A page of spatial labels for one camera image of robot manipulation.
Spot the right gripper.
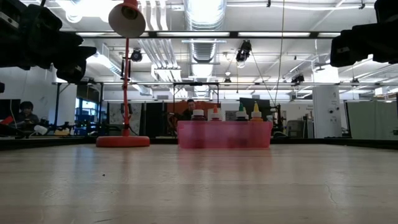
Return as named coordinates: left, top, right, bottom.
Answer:
left=330, top=0, right=398, bottom=68

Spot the pink plastic bin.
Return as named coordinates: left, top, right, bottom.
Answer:
left=177, top=120, right=274, bottom=149

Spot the black metal table frame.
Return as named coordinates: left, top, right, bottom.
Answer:
left=0, top=135, right=398, bottom=150

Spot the large dark red coloring bottle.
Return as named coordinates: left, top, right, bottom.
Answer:
left=191, top=108, right=206, bottom=122

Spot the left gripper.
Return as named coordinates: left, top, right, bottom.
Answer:
left=0, top=0, right=97, bottom=84

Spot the black computer monitor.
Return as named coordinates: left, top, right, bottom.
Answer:
left=239, top=97, right=272, bottom=122
left=0, top=98, right=21, bottom=121

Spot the red desk lamp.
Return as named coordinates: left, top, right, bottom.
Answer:
left=95, top=0, right=150, bottom=148

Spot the black partition panel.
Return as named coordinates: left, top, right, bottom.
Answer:
left=139, top=101, right=167, bottom=135

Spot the green partition panel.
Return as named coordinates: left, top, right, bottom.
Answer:
left=345, top=101, right=398, bottom=139

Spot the large orange coloring bottle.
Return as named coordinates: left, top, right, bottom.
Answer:
left=250, top=101, right=264, bottom=123

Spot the person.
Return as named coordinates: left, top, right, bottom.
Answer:
left=180, top=98, right=197, bottom=122
left=14, top=101, right=40, bottom=131

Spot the orange partition panel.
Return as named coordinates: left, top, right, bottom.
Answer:
left=166, top=100, right=221, bottom=135

